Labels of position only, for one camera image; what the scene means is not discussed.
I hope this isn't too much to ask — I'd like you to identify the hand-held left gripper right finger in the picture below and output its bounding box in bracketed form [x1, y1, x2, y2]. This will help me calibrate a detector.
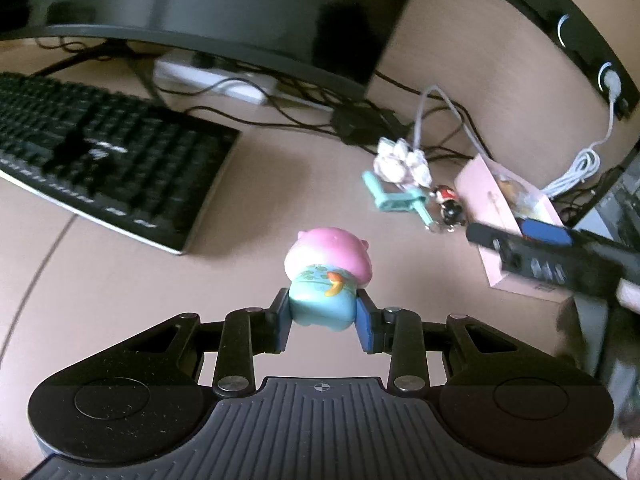
[354, 289, 502, 397]

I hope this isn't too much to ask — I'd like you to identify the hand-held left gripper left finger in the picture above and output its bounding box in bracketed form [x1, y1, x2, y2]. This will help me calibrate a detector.
[149, 287, 294, 397]

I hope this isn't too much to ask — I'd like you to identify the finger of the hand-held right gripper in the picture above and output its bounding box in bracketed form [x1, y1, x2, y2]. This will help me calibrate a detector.
[465, 222, 572, 292]
[517, 217, 574, 247]

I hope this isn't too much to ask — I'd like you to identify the clear bread packet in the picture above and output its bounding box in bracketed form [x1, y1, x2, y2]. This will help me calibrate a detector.
[492, 172, 544, 214]

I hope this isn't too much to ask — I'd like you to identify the pink-headed toy figure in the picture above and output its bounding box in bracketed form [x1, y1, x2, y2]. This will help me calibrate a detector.
[283, 227, 375, 332]

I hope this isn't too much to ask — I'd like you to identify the pink cardboard box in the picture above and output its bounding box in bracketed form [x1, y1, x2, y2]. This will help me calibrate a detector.
[453, 154, 577, 304]

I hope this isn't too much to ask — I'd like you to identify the person's right hand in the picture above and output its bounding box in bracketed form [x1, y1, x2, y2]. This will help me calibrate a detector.
[617, 280, 640, 314]

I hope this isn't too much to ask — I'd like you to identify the teal plastic clip holder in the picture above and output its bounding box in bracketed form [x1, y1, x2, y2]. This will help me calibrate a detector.
[362, 169, 434, 234]

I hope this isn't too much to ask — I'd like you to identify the white plush charm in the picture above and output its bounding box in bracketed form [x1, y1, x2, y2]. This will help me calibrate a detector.
[373, 136, 434, 186]

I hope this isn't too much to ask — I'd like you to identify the black power adapter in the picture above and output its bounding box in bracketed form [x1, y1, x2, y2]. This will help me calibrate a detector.
[330, 104, 396, 144]

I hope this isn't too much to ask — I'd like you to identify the black keyboard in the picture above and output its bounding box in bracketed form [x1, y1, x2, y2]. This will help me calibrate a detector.
[0, 70, 242, 256]

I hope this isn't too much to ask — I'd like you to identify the white power strip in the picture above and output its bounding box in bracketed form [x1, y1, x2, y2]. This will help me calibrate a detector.
[152, 54, 279, 106]

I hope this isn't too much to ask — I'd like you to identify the black computer monitor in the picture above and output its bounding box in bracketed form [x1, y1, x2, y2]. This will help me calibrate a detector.
[0, 0, 429, 111]

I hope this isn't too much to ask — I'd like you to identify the white bundled cable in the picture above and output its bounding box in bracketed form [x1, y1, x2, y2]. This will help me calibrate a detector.
[542, 72, 626, 199]

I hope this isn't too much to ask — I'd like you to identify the red and black figurine keychain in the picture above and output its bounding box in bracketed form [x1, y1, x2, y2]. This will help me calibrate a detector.
[429, 184, 469, 235]

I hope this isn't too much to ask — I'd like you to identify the grey cable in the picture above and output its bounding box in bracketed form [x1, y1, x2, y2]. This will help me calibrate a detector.
[412, 85, 494, 162]

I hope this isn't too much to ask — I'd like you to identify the black cable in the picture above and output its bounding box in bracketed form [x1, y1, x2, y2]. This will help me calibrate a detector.
[169, 94, 351, 137]

